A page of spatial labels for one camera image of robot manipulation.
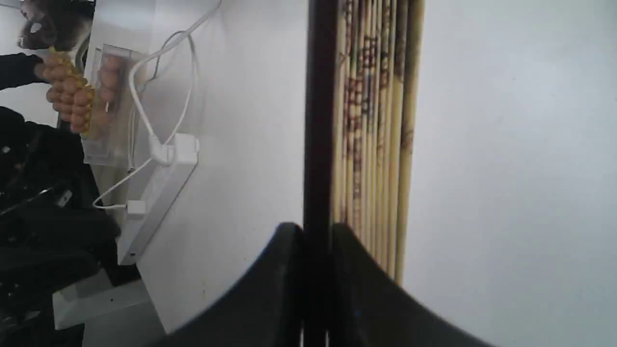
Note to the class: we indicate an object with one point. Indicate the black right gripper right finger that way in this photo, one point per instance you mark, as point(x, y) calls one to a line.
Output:
point(370, 310)

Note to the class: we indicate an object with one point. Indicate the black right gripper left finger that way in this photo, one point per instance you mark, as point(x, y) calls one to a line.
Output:
point(262, 309)

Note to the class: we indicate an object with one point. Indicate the paper folding fan dark ribs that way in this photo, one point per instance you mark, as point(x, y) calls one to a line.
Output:
point(362, 87)

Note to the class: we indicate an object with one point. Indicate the white power strip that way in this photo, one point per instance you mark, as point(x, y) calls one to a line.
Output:
point(144, 215)

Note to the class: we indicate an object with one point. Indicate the clear plastic box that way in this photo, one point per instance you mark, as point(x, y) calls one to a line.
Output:
point(110, 139)

